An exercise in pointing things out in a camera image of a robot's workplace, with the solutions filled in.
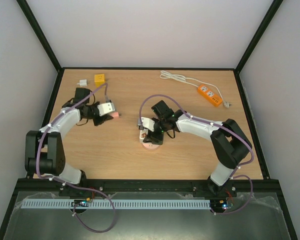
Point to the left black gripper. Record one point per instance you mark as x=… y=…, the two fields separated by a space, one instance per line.
x=106 y=117

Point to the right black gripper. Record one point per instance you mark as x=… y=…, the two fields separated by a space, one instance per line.
x=153 y=135

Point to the pink round socket hub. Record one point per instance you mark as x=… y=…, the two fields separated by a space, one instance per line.
x=150 y=146

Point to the pink small block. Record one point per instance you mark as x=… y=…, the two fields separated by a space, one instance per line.
x=115 y=115

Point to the white usb charger plug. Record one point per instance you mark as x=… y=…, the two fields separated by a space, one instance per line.
x=83 y=83

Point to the yellow cube socket adapter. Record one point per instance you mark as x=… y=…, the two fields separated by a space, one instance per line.
x=100 y=79

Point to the orange power strip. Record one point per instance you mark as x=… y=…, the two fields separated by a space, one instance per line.
x=209 y=95

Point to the white printed cube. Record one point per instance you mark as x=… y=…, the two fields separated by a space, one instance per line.
x=143 y=134

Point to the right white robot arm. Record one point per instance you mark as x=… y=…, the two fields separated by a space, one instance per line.
x=230 y=143

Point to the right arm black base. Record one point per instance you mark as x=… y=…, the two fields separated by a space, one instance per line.
x=222 y=198

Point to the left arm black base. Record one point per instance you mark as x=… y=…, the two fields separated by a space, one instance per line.
x=83 y=194

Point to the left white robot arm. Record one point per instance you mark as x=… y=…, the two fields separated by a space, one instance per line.
x=44 y=150

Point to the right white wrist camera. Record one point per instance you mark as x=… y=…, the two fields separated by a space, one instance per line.
x=146 y=123

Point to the black aluminium frame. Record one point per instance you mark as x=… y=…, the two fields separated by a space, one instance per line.
x=266 y=185

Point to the grey slotted cable duct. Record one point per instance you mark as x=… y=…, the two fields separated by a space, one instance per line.
x=118 y=204

